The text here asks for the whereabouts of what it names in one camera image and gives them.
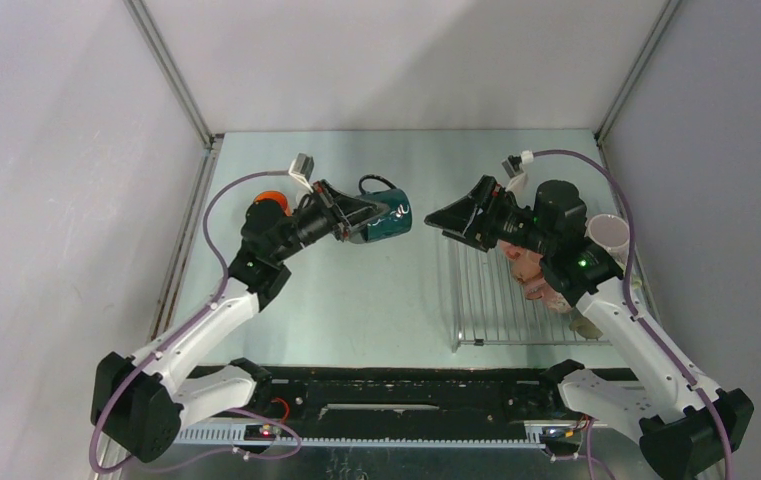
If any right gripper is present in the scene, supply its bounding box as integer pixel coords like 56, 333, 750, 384
426, 174, 555, 256

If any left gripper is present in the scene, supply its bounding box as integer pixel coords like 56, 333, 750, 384
272, 180, 388, 262

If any dark green mug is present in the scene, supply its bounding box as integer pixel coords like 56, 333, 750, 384
358, 174, 413, 243

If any orange mug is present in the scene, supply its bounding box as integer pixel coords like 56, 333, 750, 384
253, 190, 292, 216

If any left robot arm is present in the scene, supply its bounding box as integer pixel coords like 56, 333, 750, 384
90, 180, 412, 462

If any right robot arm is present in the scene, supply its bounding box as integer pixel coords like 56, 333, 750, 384
425, 176, 755, 479

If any small pink cup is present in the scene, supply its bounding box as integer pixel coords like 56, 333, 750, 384
497, 241, 542, 284

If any pink patterned mug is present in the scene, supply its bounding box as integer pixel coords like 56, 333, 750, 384
523, 277, 574, 314

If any white lilac mug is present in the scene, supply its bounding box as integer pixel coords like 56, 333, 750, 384
586, 214, 630, 265

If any beige mug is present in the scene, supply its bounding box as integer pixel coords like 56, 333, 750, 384
569, 316, 603, 340

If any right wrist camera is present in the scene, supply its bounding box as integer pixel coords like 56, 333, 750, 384
502, 150, 535, 200

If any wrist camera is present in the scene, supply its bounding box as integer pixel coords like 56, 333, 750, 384
287, 153, 314, 193
502, 150, 535, 200

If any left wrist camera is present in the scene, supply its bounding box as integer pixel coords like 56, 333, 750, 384
287, 153, 314, 193

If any wire dish rack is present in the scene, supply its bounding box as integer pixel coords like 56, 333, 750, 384
443, 238, 610, 352

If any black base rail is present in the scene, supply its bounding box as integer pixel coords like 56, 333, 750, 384
207, 365, 646, 444

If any grey cable duct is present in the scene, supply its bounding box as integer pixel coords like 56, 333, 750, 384
174, 423, 543, 448

